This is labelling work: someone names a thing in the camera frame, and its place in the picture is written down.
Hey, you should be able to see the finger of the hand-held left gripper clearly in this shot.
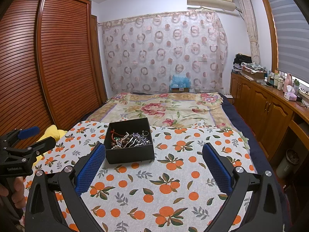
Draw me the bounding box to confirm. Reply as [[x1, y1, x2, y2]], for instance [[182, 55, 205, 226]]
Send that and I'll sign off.
[[0, 126, 41, 148], [5, 136, 56, 163]]

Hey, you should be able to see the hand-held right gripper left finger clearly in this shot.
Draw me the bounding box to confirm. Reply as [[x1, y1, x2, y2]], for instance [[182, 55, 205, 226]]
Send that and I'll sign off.
[[25, 142, 107, 232]]

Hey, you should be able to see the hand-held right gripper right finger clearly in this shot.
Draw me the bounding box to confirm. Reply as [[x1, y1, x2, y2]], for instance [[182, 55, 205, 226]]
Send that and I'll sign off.
[[201, 142, 286, 232]]

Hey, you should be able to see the black square box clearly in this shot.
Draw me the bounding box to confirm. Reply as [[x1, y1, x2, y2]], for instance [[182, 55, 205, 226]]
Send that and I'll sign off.
[[103, 117, 155, 164]]

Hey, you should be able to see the heap of bead bracelets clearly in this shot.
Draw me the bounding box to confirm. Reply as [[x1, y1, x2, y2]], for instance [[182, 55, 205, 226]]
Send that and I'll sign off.
[[110, 129, 152, 150]]

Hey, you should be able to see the person's left hand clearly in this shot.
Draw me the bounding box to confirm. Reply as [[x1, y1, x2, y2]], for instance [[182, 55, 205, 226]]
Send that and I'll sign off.
[[0, 176, 26, 213]]

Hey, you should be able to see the yellow plush toy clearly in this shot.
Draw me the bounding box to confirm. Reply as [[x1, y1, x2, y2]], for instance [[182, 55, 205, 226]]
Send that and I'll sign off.
[[32, 125, 68, 167]]

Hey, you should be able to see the dark blue bed sheet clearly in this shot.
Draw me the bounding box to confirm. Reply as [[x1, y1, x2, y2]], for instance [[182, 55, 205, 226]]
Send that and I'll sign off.
[[218, 94, 285, 199]]

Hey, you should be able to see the orange fruit print cloth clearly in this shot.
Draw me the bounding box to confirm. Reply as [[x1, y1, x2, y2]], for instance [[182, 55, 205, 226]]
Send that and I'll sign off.
[[23, 120, 257, 232]]

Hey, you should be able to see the grey trash can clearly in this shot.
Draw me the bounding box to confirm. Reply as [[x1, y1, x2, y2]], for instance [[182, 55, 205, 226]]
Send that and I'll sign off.
[[276, 148, 300, 179]]

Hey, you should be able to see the brown slatted wardrobe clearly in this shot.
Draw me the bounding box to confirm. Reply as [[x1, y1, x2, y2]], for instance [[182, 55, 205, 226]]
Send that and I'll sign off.
[[0, 0, 108, 141]]

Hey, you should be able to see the long wooden cabinet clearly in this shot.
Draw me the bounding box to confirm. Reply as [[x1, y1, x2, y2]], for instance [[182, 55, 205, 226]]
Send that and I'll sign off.
[[229, 71, 309, 160]]

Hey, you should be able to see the floral blanket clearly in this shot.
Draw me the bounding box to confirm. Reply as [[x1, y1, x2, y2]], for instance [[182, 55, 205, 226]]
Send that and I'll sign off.
[[84, 92, 233, 130]]

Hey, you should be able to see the blue wrapping bundle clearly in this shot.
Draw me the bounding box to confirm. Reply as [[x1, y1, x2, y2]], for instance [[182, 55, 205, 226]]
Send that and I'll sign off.
[[170, 74, 191, 89]]

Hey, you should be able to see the pink tissue box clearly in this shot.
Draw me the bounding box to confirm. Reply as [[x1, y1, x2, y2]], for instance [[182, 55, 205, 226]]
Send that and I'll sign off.
[[284, 87, 298, 101]]

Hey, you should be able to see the row of toiletry bottles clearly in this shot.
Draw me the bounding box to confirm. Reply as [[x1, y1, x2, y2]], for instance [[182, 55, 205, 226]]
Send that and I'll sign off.
[[264, 70, 286, 89]]

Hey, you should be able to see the stack of folded clothes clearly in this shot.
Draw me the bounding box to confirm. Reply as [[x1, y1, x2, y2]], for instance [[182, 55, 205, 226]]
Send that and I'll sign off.
[[233, 53, 267, 80]]

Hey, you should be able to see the pink bottle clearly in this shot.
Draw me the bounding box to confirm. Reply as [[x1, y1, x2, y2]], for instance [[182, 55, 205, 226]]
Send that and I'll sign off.
[[284, 73, 293, 93]]

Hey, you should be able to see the circle pattern sheer curtain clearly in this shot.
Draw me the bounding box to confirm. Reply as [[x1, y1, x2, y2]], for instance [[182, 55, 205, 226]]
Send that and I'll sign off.
[[98, 9, 228, 95]]

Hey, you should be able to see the beige tied curtain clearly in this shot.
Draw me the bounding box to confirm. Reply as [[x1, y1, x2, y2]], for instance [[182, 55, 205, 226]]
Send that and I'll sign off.
[[235, 0, 261, 64]]

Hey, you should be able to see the grey window blind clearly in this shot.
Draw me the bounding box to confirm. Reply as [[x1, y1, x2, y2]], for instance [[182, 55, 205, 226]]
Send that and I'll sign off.
[[262, 0, 309, 84]]

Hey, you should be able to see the tangle of cables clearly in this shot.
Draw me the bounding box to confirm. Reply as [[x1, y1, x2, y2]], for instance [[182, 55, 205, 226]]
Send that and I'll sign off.
[[296, 89, 309, 109]]

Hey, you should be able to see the wooden window frame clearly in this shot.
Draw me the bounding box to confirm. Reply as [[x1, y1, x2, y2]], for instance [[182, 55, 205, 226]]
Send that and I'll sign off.
[[257, 0, 278, 73]]

